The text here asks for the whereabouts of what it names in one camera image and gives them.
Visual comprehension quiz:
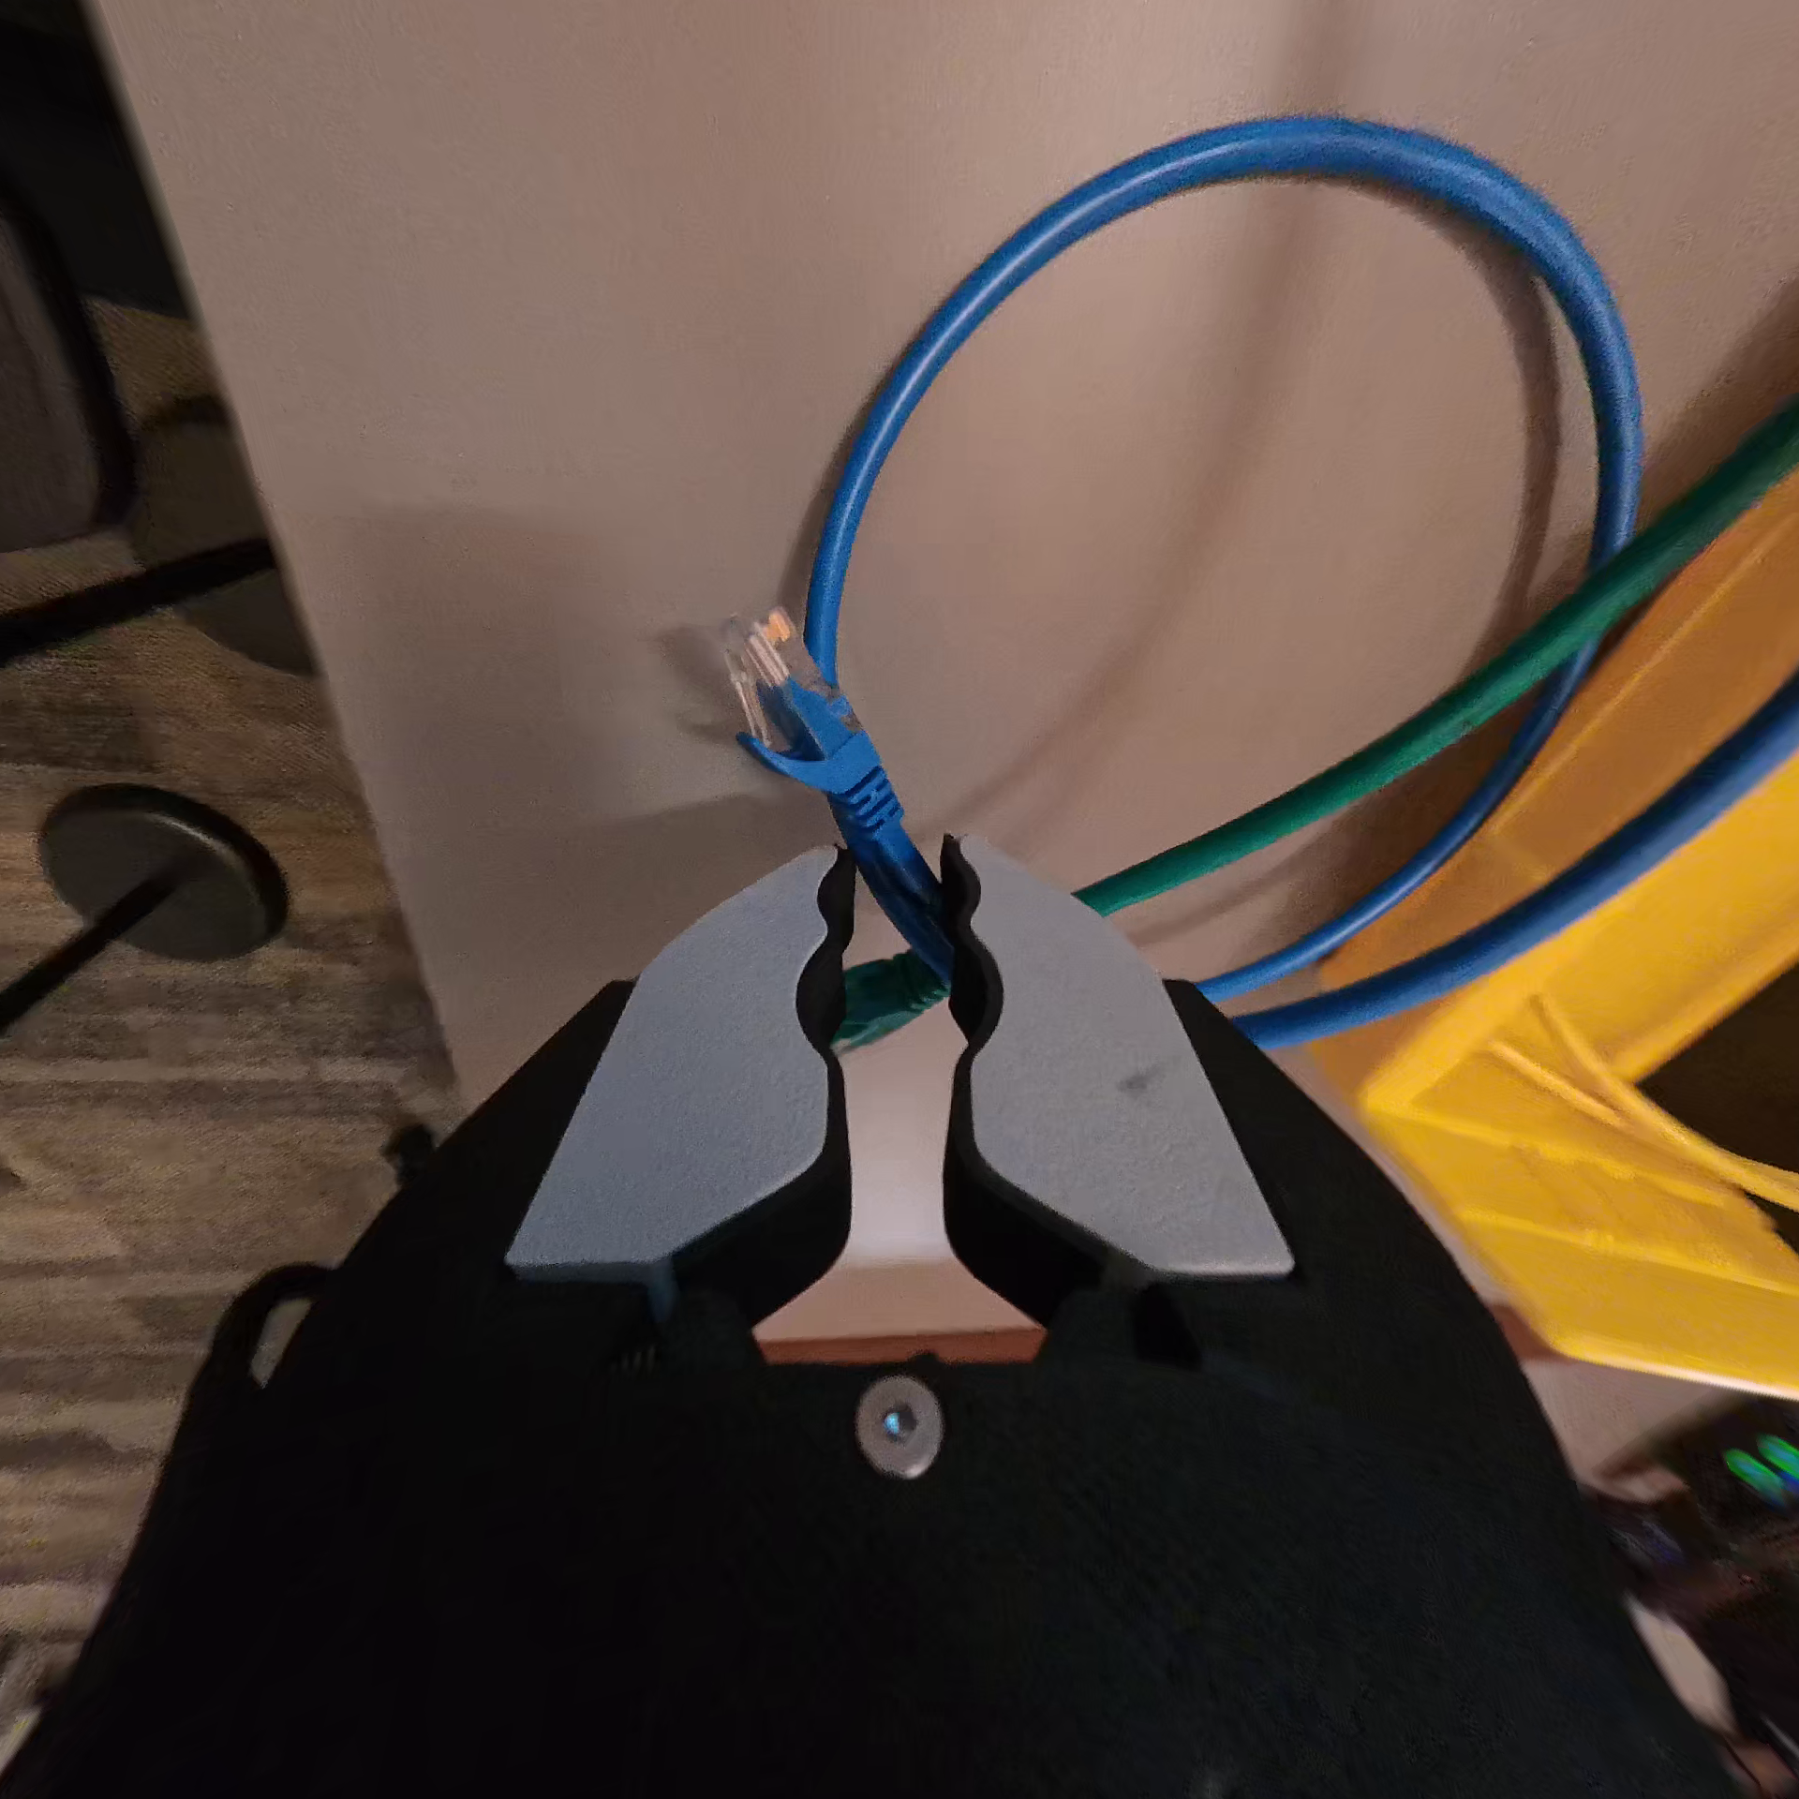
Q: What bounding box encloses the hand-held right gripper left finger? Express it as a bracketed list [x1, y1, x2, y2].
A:
[503, 844, 858, 1333]

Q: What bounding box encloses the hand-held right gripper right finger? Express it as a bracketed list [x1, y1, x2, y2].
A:
[937, 833, 1297, 1333]

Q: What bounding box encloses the green ethernet cable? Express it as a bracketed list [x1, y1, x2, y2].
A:
[830, 407, 1799, 1055]

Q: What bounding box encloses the blue ethernet cable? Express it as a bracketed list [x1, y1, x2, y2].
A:
[723, 117, 1799, 1055]

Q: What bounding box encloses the yellow plastic bin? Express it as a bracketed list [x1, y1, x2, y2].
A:
[1312, 471, 1799, 1399]

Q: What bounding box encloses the round black stand base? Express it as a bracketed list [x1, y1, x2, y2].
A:
[39, 785, 289, 963]

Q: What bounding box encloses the dark electronic device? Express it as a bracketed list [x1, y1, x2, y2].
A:
[1587, 1405, 1799, 1774]

